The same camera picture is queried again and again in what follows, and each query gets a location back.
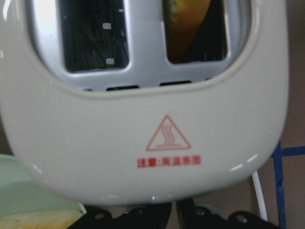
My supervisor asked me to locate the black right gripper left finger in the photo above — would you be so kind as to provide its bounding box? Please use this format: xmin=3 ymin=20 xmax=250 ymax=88
xmin=71 ymin=203 xmax=172 ymax=229

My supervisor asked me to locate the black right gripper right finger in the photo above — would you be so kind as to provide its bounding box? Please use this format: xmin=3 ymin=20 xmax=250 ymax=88
xmin=177 ymin=199 xmax=279 ymax=229

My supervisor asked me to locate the cream white two-slot toaster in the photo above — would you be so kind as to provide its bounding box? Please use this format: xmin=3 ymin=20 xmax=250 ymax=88
xmin=0 ymin=0 xmax=289 ymax=206

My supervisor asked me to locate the orange toast slice in toaster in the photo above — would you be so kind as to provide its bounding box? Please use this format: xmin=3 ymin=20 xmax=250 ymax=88
xmin=163 ymin=0 xmax=211 ymax=63

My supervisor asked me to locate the triangular toast on plate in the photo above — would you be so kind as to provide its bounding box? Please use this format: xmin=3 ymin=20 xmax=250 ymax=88
xmin=0 ymin=210 xmax=83 ymax=229

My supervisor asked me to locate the light green round plate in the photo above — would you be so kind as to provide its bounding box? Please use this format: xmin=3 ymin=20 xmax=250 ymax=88
xmin=0 ymin=154 xmax=86 ymax=216

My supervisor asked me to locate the white power cable with plug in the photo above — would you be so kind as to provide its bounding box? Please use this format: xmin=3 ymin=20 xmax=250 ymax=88
xmin=252 ymin=172 xmax=268 ymax=220

